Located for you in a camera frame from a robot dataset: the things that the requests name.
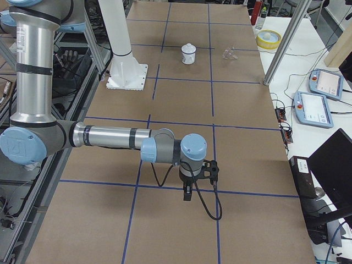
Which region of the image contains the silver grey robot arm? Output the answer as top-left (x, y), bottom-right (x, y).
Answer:
top-left (1, 1), bottom-right (207, 201)

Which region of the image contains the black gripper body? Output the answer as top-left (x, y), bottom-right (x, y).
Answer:
top-left (179, 172), bottom-right (195, 190)

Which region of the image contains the yellow white tape roll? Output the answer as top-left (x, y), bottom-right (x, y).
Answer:
top-left (256, 30), bottom-right (282, 50)

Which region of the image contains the upper teach pendant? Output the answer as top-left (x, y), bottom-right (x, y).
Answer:
top-left (309, 69), bottom-right (343, 101)

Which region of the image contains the clear plastic funnel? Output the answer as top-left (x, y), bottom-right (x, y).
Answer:
top-left (222, 46), bottom-right (238, 60)

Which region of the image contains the lower teach pendant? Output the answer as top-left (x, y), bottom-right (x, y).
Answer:
top-left (293, 91), bottom-right (334, 128)

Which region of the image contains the black monitor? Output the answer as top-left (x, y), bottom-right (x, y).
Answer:
top-left (307, 128), bottom-right (351, 208)

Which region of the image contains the black desktop box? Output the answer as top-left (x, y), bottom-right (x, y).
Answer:
top-left (289, 156), bottom-right (317, 199)

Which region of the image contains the brown paper table cover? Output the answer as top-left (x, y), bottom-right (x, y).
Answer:
top-left (27, 2), bottom-right (315, 263)

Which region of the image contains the wooden board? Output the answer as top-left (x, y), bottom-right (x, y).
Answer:
top-left (324, 23), bottom-right (351, 68)

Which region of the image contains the orange black adapter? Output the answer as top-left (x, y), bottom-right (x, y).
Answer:
top-left (275, 108), bottom-right (287, 122)
top-left (280, 126), bottom-right (293, 144)

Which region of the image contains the clear plastic bottle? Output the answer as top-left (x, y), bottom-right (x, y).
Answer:
top-left (255, 9), bottom-right (268, 30)

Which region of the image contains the lower orange black adapter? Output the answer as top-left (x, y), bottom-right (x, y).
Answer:
top-left (280, 126), bottom-right (293, 144)

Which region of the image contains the blue cable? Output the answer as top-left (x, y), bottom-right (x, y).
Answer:
top-left (323, 221), bottom-right (346, 262)

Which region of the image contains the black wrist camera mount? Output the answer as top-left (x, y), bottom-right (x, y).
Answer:
top-left (197, 159), bottom-right (219, 186)

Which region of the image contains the white mug lid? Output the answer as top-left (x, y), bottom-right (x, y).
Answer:
top-left (181, 43), bottom-right (196, 54)

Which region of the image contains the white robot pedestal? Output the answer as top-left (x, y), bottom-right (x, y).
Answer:
top-left (98, 0), bottom-right (148, 91)

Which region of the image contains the upper orange black adapter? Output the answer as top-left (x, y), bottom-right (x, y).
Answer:
top-left (275, 108), bottom-right (287, 122)

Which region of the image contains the aluminium frame post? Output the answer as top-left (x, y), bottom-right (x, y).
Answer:
top-left (263, 0), bottom-right (312, 86)

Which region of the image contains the teach pendant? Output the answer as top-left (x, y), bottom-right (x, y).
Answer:
top-left (309, 69), bottom-right (343, 101)
top-left (293, 91), bottom-right (334, 128)

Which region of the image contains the black braided cable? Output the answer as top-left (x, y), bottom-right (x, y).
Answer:
top-left (150, 161), bottom-right (223, 221)

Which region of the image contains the white enamel mug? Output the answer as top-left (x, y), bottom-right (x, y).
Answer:
top-left (181, 52), bottom-right (195, 65)

